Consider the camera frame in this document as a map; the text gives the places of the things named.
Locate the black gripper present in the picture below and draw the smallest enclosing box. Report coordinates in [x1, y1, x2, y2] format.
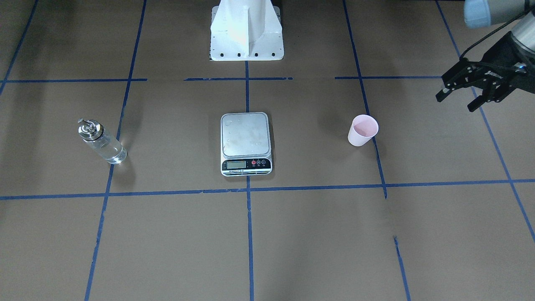
[436, 33, 535, 112]

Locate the glass sauce bottle steel cap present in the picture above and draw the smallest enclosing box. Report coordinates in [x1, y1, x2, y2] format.
[78, 118, 127, 165]

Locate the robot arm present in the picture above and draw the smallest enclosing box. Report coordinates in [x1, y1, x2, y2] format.
[436, 0, 535, 112]

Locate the digital kitchen scale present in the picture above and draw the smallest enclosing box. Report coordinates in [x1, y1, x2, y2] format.
[220, 112, 273, 177]

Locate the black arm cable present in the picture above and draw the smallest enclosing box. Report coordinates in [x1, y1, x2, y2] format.
[459, 10, 528, 62]

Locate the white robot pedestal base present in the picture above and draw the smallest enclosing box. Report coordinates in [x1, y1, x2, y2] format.
[209, 0, 285, 61]

